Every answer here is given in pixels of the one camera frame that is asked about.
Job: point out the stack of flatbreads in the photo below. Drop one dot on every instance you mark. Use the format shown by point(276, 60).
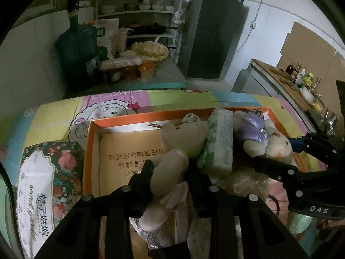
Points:
point(151, 50)

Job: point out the group of condiment bottles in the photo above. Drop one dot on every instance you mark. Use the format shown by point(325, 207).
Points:
point(310, 79)

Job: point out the clear plastic bag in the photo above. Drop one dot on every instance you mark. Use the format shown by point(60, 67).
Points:
point(242, 184)

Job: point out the blue water jug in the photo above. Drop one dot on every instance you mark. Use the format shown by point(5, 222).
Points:
point(76, 51)

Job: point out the black pan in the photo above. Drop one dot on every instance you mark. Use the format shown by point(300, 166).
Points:
point(145, 29)

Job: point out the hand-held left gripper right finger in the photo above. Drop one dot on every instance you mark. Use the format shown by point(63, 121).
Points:
point(199, 188)

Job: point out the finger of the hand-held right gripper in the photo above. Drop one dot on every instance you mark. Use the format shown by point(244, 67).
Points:
point(296, 142)
point(272, 167)

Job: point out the white metal shelf rack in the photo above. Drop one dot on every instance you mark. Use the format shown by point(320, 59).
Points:
point(134, 12)

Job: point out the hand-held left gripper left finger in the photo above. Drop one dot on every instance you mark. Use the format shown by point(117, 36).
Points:
point(142, 183)

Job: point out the clear plastic jar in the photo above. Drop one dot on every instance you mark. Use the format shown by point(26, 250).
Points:
point(120, 41)

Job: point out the white shelf bowl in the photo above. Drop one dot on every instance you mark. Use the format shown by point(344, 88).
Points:
point(109, 9)

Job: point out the floral tissue pack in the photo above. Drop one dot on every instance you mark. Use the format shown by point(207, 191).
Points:
point(45, 183)

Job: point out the white bag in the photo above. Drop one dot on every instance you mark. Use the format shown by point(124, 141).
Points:
point(106, 35)

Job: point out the rolled bamboo mat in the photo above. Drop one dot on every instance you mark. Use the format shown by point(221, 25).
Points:
point(121, 63)

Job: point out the low grey table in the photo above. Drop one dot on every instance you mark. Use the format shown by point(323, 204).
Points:
point(167, 72)

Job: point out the orange-rimmed cardboard box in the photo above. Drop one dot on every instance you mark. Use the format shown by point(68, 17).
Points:
point(121, 151)

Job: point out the dark refrigerator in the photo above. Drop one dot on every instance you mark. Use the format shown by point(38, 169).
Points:
point(213, 32)

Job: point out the kitchen counter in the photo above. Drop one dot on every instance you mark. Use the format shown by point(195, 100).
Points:
point(265, 67)

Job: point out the teddy bear with purple clothes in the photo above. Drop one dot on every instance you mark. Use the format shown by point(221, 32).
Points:
point(277, 145)

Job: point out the orange-lidded jar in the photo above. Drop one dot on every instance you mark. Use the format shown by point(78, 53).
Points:
point(147, 70)
point(128, 73)

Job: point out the cardboard sheet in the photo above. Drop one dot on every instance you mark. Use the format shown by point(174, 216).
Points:
point(310, 45)

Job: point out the wall socket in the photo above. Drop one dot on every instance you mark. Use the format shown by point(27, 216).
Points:
point(253, 25)

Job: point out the colourful printed blanket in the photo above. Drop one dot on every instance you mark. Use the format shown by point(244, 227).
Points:
point(54, 118)

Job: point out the plastic bags pile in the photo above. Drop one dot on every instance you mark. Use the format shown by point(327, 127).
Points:
point(172, 164)

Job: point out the white tissue pack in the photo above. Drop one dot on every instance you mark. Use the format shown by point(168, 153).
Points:
point(219, 143)

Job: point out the leopard print cloth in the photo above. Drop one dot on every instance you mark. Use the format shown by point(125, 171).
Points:
point(254, 111)

